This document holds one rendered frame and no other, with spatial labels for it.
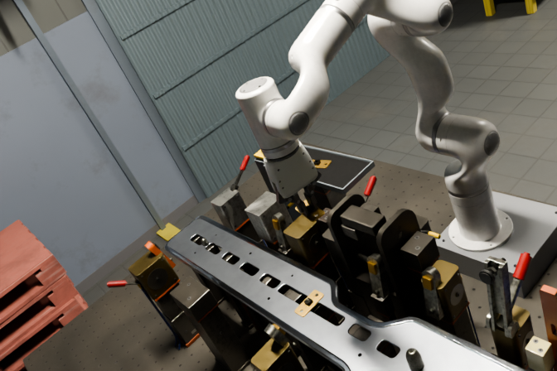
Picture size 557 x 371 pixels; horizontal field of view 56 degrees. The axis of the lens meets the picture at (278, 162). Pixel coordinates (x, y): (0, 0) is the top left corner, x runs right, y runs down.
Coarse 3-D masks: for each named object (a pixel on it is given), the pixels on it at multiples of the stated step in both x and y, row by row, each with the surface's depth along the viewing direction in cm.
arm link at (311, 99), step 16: (320, 16) 110; (336, 16) 109; (304, 32) 110; (320, 32) 108; (336, 32) 109; (352, 32) 113; (304, 48) 107; (320, 48) 108; (336, 48) 110; (304, 64) 103; (320, 64) 106; (304, 80) 100; (320, 80) 102; (304, 96) 99; (320, 96) 101; (272, 112) 101; (288, 112) 99; (304, 112) 100; (320, 112) 103; (272, 128) 101; (288, 128) 99; (304, 128) 101
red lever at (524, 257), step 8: (520, 256) 105; (528, 256) 104; (520, 264) 104; (528, 264) 104; (520, 272) 104; (512, 280) 105; (520, 280) 104; (512, 288) 104; (512, 296) 104; (512, 304) 103; (496, 320) 104
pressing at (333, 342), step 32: (192, 224) 190; (192, 256) 174; (256, 256) 161; (224, 288) 155; (256, 288) 149; (320, 288) 139; (288, 320) 134; (320, 320) 130; (352, 320) 126; (416, 320) 119; (320, 352) 123; (352, 352) 119; (448, 352) 110; (480, 352) 107
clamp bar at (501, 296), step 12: (492, 264) 98; (504, 264) 96; (480, 276) 97; (492, 276) 95; (504, 276) 97; (492, 288) 101; (504, 288) 98; (492, 300) 102; (504, 300) 99; (492, 312) 103; (504, 312) 100; (492, 324) 104; (504, 324) 102
